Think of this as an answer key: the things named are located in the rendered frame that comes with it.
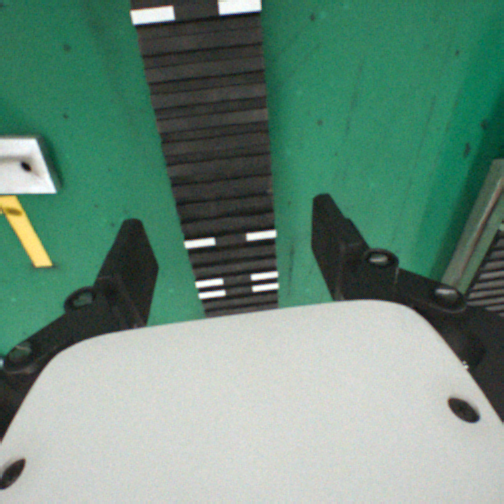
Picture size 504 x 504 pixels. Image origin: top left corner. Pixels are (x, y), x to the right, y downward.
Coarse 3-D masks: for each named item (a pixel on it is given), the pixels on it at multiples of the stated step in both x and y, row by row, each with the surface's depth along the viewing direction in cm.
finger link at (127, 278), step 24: (120, 240) 11; (144, 240) 13; (120, 264) 10; (144, 264) 13; (120, 288) 10; (144, 288) 12; (120, 312) 10; (144, 312) 12; (48, 336) 9; (72, 336) 9; (24, 360) 8; (48, 360) 9
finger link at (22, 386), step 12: (0, 372) 9; (36, 372) 9; (0, 384) 8; (12, 384) 8; (24, 384) 8; (0, 396) 8; (12, 396) 8; (24, 396) 8; (0, 408) 8; (12, 408) 8; (0, 420) 8; (12, 420) 8; (0, 432) 7; (0, 444) 7
